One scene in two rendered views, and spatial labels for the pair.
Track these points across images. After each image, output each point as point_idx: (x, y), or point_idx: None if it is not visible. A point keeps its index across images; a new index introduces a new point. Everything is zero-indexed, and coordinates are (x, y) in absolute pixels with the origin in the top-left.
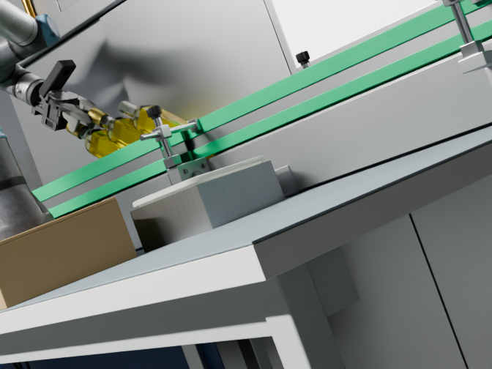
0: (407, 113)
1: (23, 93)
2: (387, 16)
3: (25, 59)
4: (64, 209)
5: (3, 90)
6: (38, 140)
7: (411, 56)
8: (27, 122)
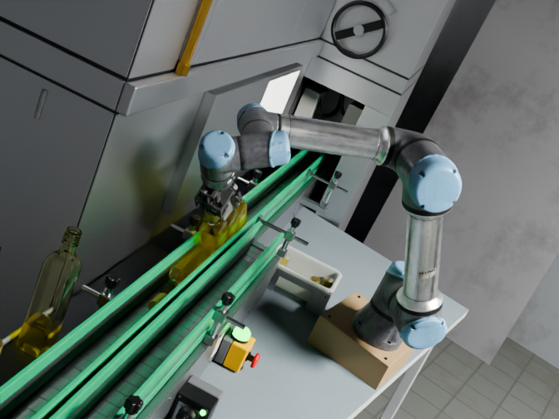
0: (285, 218)
1: (231, 180)
2: None
3: (161, 104)
4: (238, 296)
5: (219, 170)
6: (98, 200)
7: (293, 192)
8: (103, 175)
